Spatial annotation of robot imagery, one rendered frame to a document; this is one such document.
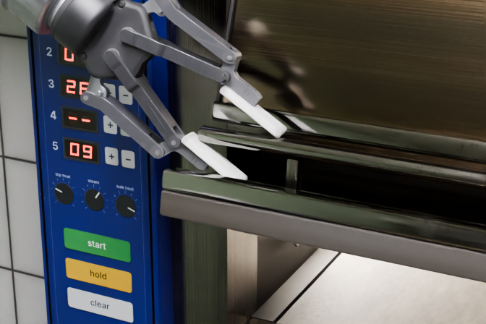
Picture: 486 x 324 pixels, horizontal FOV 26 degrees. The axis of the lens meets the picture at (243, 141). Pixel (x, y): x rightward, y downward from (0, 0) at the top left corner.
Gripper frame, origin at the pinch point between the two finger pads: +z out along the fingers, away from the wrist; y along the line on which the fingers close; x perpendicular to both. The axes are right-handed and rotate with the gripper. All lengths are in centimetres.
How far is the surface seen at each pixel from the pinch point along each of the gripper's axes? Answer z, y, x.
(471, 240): 21.1, -8.4, 10.1
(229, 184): 2.5, 2.6, 4.8
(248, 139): 1.1, -0.8, 1.3
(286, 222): 8.6, 1.5, 6.2
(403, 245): 17.3, -4.2, 8.7
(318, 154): 7.0, -4.3, 2.9
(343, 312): 20.7, 14.6, -24.0
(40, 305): -8.2, 38.2, -21.6
